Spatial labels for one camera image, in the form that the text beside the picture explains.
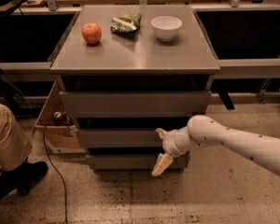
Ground person leg beige trousers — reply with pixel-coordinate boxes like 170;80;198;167
0;104;32;172

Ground grey top drawer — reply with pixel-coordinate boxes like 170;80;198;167
60;91;211;118

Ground green chip bag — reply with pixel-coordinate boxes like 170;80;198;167
110;13;142;34

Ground red soda can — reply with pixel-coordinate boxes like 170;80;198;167
53;111;65;126

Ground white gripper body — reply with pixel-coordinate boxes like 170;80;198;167
162;127;190;158

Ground grey drawer cabinet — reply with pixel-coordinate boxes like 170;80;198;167
51;5;219;171

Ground red apple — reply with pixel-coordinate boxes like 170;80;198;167
81;23;102;45

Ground grey bottom drawer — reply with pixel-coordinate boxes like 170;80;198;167
85;151;191;171

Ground grey drawer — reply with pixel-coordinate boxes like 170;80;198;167
60;91;211;118
85;151;191;171
77;129;162;148

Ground white bowl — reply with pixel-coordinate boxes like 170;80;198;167
151;16;183;41

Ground black floor cable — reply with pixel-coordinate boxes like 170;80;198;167
41;124;69;224

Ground black shoe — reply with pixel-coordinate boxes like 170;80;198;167
0;161;49;194

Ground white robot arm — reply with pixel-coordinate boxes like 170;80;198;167
152;115;280;177

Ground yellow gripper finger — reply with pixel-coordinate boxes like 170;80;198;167
152;153;174;176
155;128;167;140

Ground grey metal rail frame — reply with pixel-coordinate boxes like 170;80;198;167
0;5;280;79

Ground wooden box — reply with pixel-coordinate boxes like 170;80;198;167
35;81;85;154

